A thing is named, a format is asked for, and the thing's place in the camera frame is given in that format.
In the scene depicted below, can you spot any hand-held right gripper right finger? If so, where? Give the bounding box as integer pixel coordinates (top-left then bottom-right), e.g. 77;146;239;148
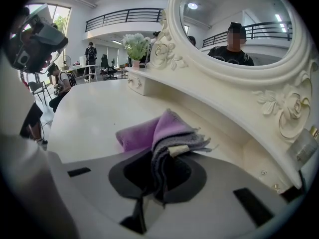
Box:
149;152;290;239

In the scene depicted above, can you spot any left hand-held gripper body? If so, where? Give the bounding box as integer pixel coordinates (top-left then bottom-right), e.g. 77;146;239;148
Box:
9;3;60;73

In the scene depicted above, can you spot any cream ornate oval mirror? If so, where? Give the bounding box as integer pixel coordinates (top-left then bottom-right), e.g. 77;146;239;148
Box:
126;0;319;190

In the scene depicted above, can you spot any cream dressing table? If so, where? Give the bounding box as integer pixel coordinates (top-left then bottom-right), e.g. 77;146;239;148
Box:
47;80;309;191

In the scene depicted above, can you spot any black office chair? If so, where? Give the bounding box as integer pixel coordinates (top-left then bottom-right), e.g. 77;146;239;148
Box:
101;54;118;81

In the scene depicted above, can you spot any glass perfume bottle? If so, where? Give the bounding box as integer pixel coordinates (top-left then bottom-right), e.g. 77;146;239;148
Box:
286;125;319;170

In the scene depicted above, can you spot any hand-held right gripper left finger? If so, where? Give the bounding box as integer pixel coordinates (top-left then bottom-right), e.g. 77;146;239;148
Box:
62;149;157;239

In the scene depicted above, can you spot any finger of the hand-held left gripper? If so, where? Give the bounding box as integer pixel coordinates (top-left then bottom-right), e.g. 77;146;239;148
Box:
32;25;68;56

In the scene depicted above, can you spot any white desk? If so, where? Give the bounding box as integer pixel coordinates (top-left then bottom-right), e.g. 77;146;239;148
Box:
71;64;100;83

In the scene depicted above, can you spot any standing fan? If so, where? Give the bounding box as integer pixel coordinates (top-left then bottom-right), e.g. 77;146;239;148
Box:
62;55;73;71

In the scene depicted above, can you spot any black balcony railing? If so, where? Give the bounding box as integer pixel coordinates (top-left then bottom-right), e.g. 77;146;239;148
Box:
85;8;165;33

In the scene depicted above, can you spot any purple cloth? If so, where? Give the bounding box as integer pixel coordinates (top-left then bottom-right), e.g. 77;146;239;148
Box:
115;108;220;205

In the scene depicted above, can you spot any pink vase with white flowers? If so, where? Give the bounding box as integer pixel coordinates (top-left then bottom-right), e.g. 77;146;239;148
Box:
122;33;152;71

